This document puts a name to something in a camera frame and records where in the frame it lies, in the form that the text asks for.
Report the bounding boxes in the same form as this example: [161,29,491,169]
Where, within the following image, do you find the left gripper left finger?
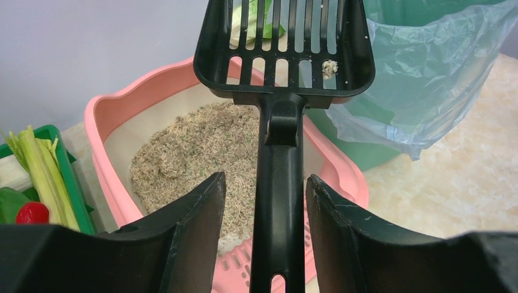
[1,172,226,292]

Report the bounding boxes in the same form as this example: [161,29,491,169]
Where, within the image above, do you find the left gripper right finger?
[306,175,517,292]

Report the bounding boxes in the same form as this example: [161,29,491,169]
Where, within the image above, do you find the grey litter clumps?
[322,60,338,80]

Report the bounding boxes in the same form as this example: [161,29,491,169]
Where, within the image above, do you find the black litter scoop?
[193,1,375,292]

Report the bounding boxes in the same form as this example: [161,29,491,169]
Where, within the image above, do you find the green trash bin with bag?
[306,1,517,171]

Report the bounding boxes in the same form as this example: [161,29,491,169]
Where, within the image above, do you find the pink litter box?
[84,56,370,293]

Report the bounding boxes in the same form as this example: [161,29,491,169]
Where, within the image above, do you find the toy red chili pepper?
[15,201,49,225]

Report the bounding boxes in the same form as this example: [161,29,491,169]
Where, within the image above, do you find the toy celery stalk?
[2,125,80,231]

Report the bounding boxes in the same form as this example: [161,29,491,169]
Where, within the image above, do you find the green vegetable basket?
[0,124,97,236]

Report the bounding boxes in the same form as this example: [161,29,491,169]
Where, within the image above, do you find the toy bok choy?
[228,1,288,51]

